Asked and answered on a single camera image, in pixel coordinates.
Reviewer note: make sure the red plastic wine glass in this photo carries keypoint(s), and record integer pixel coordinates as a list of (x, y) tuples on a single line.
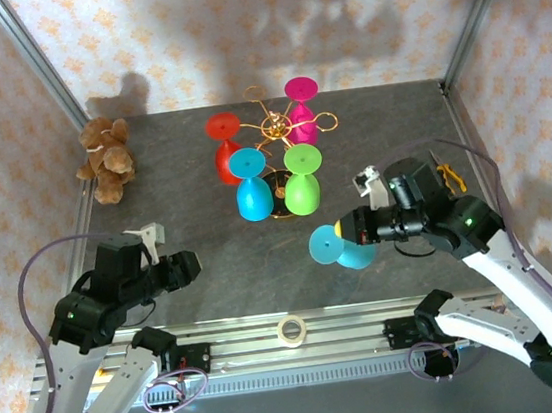
[(222, 126)]

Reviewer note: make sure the brown teddy bear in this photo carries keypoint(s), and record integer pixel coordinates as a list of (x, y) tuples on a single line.
[(106, 157)]

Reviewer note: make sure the masking tape roll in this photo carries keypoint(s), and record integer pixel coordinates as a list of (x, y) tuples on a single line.
[(281, 334)]

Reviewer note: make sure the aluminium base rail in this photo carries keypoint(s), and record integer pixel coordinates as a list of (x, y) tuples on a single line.
[(347, 331)]

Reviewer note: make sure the pink plastic wine glass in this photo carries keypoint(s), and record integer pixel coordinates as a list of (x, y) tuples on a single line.
[(301, 88)]

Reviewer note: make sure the aluminium frame post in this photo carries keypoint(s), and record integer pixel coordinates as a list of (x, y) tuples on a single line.
[(44, 63), (480, 10)]

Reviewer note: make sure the blue plastic wine glass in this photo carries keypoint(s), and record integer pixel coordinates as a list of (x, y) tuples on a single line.
[(326, 245), (255, 199)]

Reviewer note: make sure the green plastic wine glass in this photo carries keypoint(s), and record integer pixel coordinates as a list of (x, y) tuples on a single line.
[(302, 195)]

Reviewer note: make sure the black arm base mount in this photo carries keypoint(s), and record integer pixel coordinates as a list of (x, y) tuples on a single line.
[(400, 335), (194, 360)]

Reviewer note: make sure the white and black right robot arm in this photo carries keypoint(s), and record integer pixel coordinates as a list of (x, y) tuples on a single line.
[(495, 265)]

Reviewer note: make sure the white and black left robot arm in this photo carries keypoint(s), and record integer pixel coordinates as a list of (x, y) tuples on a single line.
[(122, 386)]

